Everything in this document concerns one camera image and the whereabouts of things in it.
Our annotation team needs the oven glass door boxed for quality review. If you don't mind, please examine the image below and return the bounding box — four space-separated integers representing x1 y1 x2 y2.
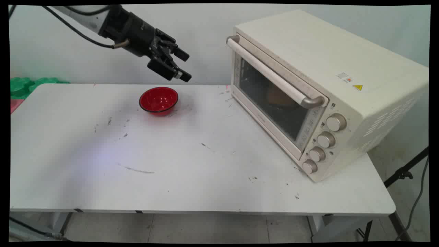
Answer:
230 34 330 162

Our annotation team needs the white table leg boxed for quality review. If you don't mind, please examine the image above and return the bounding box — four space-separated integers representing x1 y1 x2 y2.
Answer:
51 212 74 238
306 214 371 243

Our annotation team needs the black tripod stand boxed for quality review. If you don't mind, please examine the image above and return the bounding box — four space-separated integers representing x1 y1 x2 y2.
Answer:
357 146 429 243

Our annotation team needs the short black arm cable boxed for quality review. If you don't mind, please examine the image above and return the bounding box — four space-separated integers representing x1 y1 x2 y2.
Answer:
63 5 112 16

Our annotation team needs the cream oven door handle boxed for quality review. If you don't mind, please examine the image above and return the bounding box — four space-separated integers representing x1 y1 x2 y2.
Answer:
226 35 326 109

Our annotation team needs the red bowl with black rim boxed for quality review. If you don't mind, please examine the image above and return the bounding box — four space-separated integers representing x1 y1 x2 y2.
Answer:
139 86 179 114

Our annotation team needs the cream toaster oven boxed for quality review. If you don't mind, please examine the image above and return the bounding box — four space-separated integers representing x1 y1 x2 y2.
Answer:
226 10 429 183

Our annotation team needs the grey hanging cable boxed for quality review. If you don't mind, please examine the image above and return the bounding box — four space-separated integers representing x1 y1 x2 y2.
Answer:
394 156 429 241

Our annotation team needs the black floor cable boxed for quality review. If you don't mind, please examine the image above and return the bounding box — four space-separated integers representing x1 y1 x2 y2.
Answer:
9 216 66 241

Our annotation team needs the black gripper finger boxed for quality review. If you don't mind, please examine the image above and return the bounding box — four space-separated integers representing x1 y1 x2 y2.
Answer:
154 29 190 62
147 51 192 83

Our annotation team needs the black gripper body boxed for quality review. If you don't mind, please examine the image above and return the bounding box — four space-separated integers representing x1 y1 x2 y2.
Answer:
99 5 162 58

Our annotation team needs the silver oven knob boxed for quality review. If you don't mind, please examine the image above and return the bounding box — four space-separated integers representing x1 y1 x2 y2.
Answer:
302 158 318 175
308 146 327 163
317 131 336 149
326 114 347 132

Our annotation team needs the pink foam mat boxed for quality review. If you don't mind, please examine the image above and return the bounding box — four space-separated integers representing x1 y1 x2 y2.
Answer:
10 98 25 114

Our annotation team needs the black cable with metal plug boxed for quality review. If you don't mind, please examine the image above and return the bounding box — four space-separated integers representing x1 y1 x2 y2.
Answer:
41 5 130 49

